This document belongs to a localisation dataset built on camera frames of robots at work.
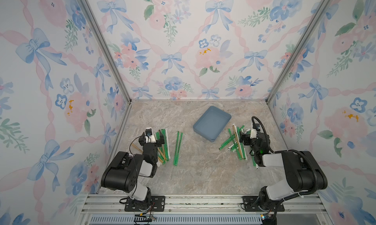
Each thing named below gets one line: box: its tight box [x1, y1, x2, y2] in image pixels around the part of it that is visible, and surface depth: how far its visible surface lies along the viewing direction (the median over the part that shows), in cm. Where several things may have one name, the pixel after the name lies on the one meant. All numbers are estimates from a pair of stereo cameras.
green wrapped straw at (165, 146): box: [161, 129, 170, 161], surface depth 95 cm
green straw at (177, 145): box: [173, 131, 182, 166], surface depth 97 cm
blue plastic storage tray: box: [192, 105, 232, 142], surface depth 109 cm
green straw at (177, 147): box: [173, 131, 184, 166], surface depth 97 cm
